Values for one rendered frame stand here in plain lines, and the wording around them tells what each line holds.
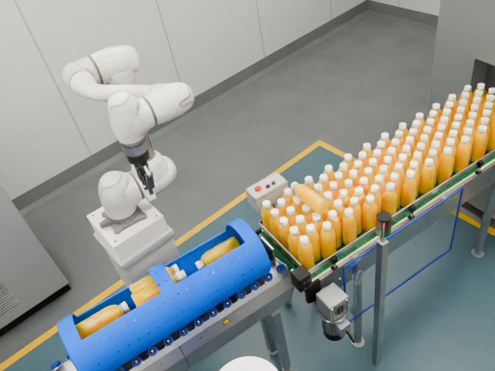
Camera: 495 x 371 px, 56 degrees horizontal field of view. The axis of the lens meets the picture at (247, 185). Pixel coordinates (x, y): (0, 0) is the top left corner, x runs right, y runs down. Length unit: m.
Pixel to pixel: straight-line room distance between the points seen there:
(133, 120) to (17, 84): 2.90
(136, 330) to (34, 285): 1.81
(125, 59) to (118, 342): 1.13
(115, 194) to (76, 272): 1.77
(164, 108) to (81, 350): 0.98
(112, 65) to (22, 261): 1.86
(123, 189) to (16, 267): 1.44
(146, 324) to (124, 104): 0.90
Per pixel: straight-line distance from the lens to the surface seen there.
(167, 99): 1.54
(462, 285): 3.41
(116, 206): 2.31
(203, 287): 1.97
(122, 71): 2.05
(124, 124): 1.51
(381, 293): 2.40
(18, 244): 3.43
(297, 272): 2.15
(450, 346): 3.16
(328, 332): 2.44
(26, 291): 3.68
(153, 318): 1.96
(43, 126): 4.54
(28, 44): 4.30
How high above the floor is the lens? 2.72
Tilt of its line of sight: 42 degrees down
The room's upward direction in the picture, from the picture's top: 12 degrees counter-clockwise
